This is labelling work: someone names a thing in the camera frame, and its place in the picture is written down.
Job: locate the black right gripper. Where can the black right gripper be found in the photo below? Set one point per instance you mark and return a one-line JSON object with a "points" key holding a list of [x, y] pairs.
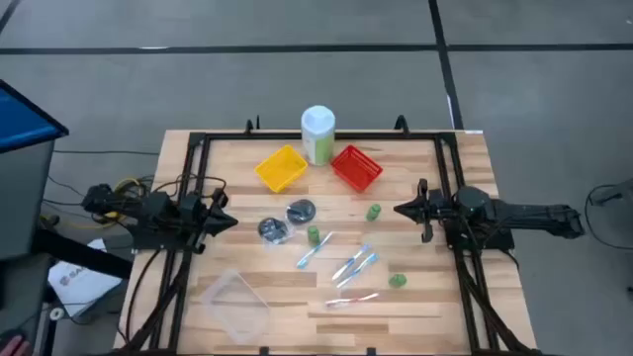
{"points": [[435, 207]]}

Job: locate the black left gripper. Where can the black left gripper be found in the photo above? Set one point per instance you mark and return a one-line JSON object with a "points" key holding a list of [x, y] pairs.
{"points": [[193, 213]]}

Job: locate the small green bottle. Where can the small green bottle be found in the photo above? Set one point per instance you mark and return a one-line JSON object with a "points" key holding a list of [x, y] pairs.
{"points": [[313, 236], [373, 212], [397, 281]]}

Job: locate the black round bagged item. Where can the black round bagged item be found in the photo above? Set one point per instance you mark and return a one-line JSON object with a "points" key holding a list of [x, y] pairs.
{"points": [[300, 211], [272, 229]]}

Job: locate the red toothbrush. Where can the red toothbrush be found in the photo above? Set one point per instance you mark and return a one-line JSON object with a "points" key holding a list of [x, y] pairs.
{"points": [[352, 299]]}

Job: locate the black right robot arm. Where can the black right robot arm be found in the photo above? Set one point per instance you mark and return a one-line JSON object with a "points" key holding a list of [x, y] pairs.
{"points": [[524, 215]]}

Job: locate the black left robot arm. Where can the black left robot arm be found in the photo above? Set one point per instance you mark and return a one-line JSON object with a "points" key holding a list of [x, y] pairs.
{"points": [[158, 207]]}

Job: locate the red plastic basket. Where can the red plastic basket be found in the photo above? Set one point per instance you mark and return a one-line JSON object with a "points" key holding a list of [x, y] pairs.
{"points": [[356, 168]]}

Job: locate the yellow plastic basket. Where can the yellow plastic basket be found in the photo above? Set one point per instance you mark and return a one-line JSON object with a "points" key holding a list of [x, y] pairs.
{"points": [[282, 168]]}

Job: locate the clear plastic container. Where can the clear plastic container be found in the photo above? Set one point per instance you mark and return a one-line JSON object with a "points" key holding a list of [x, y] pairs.
{"points": [[237, 306]]}

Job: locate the white green wipes canister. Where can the white green wipes canister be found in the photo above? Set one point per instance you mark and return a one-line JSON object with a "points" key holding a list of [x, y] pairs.
{"points": [[318, 138]]}

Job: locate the black desk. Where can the black desk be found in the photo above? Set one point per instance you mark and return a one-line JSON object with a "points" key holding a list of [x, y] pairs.
{"points": [[74, 252]]}

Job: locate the white printed paper sheet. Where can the white printed paper sheet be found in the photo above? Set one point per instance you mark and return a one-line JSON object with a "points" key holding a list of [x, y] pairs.
{"points": [[79, 287]]}

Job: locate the white tape roll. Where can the white tape roll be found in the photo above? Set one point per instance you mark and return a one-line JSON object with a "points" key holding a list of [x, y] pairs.
{"points": [[57, 313]]}

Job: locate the grey floor device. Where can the grey floor device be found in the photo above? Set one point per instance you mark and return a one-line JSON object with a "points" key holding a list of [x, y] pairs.
{"points": [[618, 193]]}

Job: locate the large computer monitor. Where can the large computer monitor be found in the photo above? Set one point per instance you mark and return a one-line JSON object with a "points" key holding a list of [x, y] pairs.
{"points": [[25, 118]]}

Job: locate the person's hand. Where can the person's hand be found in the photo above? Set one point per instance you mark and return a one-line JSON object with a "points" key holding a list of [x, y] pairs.
{"points": [[15, 346]]}

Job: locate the black frame bracket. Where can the black frame bracket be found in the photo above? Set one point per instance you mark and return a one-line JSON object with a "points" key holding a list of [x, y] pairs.
{"points": [[401, 124], [264, 351], [249, 127], [371, 351]]}

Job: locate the black aluminium table frame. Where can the black aluminium table frame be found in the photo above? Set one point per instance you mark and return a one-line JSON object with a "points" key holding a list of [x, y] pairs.
{"points": [[321, 135]]}

